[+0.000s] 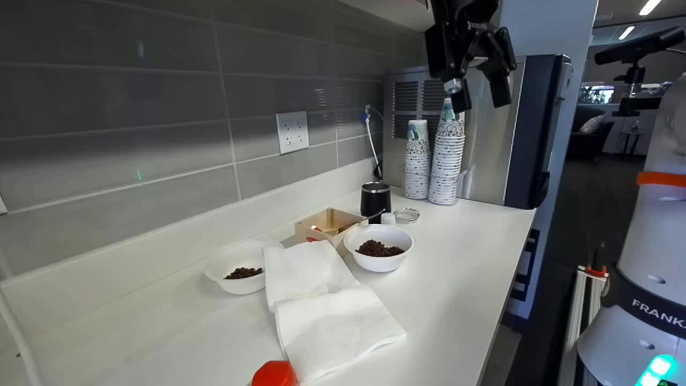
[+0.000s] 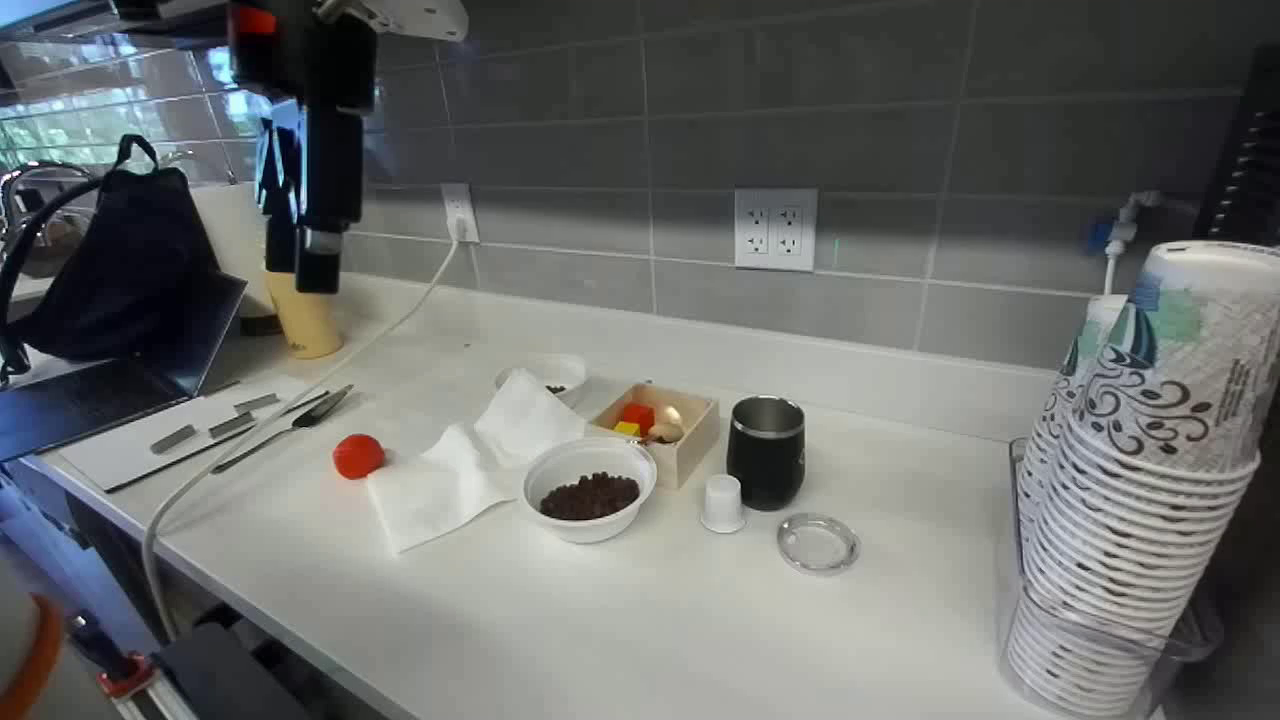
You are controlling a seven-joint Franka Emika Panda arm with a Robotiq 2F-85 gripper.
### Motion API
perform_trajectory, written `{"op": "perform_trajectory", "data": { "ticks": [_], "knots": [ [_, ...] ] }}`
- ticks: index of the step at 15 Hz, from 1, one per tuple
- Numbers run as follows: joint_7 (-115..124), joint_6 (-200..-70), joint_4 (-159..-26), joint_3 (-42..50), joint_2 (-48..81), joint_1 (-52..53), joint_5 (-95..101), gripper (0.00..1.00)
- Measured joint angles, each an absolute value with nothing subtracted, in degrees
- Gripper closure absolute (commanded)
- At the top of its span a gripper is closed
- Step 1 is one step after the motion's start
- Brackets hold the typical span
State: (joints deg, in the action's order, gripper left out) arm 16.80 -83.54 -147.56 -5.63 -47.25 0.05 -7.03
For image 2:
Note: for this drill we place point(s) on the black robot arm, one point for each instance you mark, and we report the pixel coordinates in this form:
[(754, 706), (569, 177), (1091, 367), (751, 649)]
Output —
[(313, 63)]

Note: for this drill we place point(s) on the small white bowl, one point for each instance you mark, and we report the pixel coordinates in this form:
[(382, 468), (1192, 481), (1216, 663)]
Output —
[(557, 368)]

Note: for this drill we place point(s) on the white bowl with coffee grounds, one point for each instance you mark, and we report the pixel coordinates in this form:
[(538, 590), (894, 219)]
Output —
[(591, 491)]

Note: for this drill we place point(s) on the black metal cup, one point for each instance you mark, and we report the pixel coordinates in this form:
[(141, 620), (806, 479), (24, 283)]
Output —
[(767, 449)]

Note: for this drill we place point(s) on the small white bottle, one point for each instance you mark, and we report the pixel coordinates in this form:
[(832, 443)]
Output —
[(721, 506)]

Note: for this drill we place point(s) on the white folded cloth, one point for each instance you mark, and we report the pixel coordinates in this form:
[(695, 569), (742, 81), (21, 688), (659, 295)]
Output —
[(472, 465)]

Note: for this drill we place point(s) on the clear glass dish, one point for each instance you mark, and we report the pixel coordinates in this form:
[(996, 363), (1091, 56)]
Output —
[(812, 540)]

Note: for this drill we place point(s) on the red round object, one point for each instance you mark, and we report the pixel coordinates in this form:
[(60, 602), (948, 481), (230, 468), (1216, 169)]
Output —
[(357, 458)]

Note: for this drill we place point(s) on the black tongs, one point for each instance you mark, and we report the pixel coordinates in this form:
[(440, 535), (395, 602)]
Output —
[(224, 454)]

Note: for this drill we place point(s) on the black backpack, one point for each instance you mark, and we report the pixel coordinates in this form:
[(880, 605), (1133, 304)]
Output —
[(147, 245)]

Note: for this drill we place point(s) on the tall patterned paper cup stack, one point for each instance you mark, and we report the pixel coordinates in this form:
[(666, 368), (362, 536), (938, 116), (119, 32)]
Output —
[(1133, 472)]

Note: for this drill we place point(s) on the white wall outlet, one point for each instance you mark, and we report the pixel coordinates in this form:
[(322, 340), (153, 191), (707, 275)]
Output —
[(775, 228)]

